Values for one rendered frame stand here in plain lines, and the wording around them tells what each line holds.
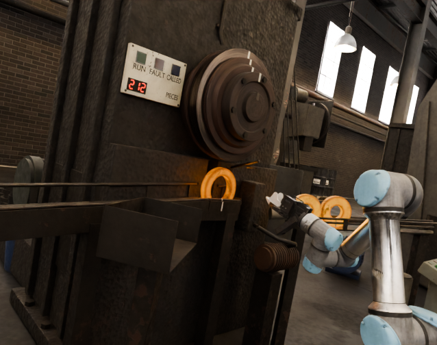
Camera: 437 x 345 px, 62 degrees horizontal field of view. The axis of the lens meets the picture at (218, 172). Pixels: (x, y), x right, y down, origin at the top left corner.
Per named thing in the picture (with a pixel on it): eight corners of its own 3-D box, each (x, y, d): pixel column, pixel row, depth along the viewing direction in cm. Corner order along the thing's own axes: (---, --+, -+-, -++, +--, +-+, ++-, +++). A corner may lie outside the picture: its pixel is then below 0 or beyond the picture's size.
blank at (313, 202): (290, 193, 178) (292, 194, 175) (320, 194, 181) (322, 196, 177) (287, 224, 180) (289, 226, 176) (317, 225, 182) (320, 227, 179)
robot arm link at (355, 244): (426, 170, 120) (341, 250, 152) (403, 165, 116) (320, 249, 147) (448, 196, 113) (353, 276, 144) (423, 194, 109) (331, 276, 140)
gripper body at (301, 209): (294, 194, 151) (316, 209, 143) (285, 213, 153) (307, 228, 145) (283, 193, 145) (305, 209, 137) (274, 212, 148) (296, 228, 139)
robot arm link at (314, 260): (331, 275, 140) (342, 252, 136) (307, 275, 135) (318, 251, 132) (320, 262, 147) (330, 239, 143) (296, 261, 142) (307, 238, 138)
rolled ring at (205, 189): (239, 170, 164) (233, 169, 167) (209, 166, 151) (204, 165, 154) (231, 210, 165) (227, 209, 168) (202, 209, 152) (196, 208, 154)
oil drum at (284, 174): (233, 230, 450) (246, 159, 445) (263, 229, 491) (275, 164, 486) (270, 245, 407) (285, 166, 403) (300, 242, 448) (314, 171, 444)
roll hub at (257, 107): (215, 134, 143) (228, 63, 142) (260, 144, 163) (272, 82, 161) (225, 135, 139) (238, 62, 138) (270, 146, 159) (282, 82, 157)
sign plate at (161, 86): (120, 92, 134) (128, 42, 133) (176, 107, 152) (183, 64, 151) (122, 92, 132) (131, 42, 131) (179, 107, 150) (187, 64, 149)
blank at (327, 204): (320, 194, 181) (323, 196, 178) (349, 196, 183) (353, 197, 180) (317, 226, 182) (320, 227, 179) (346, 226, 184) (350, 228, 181)
